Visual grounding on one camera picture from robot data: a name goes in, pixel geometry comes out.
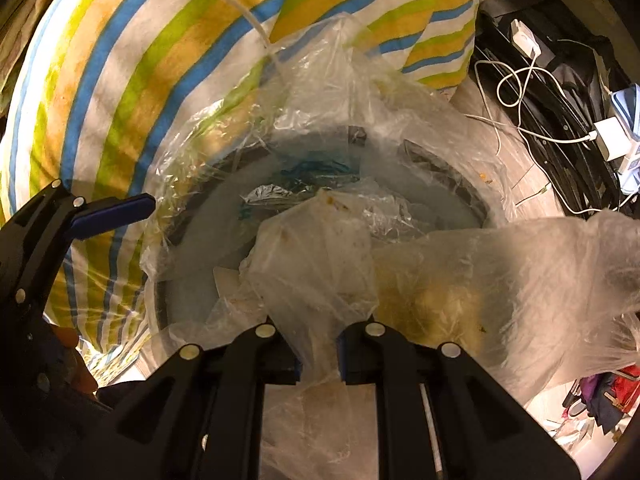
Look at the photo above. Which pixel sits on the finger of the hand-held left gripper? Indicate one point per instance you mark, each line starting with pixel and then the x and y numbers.
pixel 115 214

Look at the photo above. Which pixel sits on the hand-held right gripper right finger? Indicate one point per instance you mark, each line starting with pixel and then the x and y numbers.
pixel 430 400

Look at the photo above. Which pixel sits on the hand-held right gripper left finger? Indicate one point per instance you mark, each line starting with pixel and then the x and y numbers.
pixel 220 400

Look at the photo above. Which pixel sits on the clear snack-filled plastic bag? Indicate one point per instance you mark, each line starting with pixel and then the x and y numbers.
pixel 320 260

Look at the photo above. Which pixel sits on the round trash bin with liner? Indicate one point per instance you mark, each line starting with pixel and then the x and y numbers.
pixel 440 170

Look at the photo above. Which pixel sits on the person's left hand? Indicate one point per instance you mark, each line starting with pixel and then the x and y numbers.
pixel 77 360

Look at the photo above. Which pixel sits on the striped blanket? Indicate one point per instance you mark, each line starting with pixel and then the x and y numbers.
pixel 125 85

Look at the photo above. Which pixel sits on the red bag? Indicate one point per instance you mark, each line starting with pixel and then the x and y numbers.
pixel 627 390

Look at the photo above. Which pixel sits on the large white charger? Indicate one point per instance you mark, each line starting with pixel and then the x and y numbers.
pixel 612 140

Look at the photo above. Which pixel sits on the blue fabric pouch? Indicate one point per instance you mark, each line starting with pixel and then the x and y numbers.
pixel 627 110

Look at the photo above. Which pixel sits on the small white charger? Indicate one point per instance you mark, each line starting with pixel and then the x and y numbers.
pixel 524 37

